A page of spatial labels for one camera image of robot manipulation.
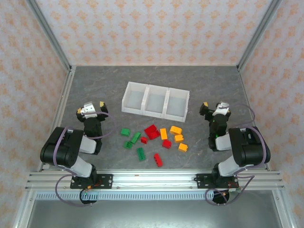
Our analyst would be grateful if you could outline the red sloped roof lego brick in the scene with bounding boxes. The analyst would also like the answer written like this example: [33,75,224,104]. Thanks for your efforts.
[144,124,157,136]

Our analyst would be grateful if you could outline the red long lego brick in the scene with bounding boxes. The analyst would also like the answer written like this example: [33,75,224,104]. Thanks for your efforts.
[153,153,164,167]

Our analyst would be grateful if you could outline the white plastic bin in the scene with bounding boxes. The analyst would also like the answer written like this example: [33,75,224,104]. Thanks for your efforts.
[121,82,149,114]
[142,85,170,117]
[163,87,190,123]

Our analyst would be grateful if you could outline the aluminium frame strut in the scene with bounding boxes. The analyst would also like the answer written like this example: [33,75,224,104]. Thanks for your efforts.
[13,190,36,228]
[273,191,295,228]

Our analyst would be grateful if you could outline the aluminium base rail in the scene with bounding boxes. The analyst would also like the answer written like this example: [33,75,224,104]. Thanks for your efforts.
[25,169,285,190]

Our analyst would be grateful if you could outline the grey slotted cable duct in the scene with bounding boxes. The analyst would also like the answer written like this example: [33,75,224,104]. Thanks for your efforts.
[35,191,240,200]

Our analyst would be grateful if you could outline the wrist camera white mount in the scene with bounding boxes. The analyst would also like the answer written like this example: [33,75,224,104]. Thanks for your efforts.
[79,101,96,117]
[212,101,230,117]

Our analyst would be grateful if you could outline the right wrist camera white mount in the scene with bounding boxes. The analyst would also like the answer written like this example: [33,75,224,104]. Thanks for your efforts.
[212,101,230,117]

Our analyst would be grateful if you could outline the aluminium frame post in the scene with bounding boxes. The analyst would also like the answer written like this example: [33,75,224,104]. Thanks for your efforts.
[25,0,72,72]
[237,0,285,72]

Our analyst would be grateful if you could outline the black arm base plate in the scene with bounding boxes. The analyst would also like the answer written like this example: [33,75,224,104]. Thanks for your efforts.
[196,174,239,190]
[70,174,114,190]

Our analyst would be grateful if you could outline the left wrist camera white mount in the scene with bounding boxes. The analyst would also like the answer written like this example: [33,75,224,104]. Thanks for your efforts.
[79,101,96,117]

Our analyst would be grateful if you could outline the aluminium side rail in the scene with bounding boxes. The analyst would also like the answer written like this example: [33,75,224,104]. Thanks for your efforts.
[237,66,271,171]
[38,66,77,172]

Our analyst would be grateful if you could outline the black round cable port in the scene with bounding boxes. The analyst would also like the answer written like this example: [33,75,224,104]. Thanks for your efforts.
[79,189,98,206]
[212,190,232,206]

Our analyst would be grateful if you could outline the yellow rounded printed lego brick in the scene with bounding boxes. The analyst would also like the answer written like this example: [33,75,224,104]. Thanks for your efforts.
[169,125,183,135]

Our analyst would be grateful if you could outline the grey metal sheet panel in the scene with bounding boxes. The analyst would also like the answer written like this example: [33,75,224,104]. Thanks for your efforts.
[14,192,294,228]

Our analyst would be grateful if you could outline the green long lego brick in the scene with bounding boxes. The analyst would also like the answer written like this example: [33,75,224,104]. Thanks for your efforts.
[136,147,147,162]
[129,132,142,144]

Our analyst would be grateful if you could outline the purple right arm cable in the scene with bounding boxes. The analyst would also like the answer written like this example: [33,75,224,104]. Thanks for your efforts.
[205,103,264,206]

